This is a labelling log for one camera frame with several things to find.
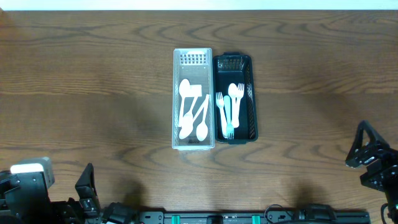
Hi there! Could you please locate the clear perforated plastic basket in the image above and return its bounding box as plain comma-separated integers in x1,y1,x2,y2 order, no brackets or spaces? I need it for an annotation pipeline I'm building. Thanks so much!
172,48,215,151

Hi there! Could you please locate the white plastic spoon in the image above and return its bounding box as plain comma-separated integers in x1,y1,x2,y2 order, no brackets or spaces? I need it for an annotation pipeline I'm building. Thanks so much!
182,96,198,129
228,83,239,128
179,100,205,139
196,95,210,141

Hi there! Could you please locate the white label in basket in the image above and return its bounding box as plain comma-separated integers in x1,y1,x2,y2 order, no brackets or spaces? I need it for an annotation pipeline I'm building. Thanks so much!
188,85,202,97

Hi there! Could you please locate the white plastic fork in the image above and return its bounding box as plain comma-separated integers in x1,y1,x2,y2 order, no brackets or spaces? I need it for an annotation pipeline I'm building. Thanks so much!
236,83,244,116
216,92,227,139

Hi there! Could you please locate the white plastic spoon bowl up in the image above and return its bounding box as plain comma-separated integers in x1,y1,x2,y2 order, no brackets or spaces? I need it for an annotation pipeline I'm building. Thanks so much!
178,79,190,127

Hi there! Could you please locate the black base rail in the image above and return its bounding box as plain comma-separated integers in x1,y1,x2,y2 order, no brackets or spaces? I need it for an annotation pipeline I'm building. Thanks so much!
102,202,371,224

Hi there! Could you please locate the mint green plastic fork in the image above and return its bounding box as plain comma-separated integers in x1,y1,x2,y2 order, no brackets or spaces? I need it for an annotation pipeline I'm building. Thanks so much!
224,95,234,140

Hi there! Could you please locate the dark green perforated basket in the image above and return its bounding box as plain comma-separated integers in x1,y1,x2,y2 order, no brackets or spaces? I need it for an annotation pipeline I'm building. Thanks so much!
213,52,258,144

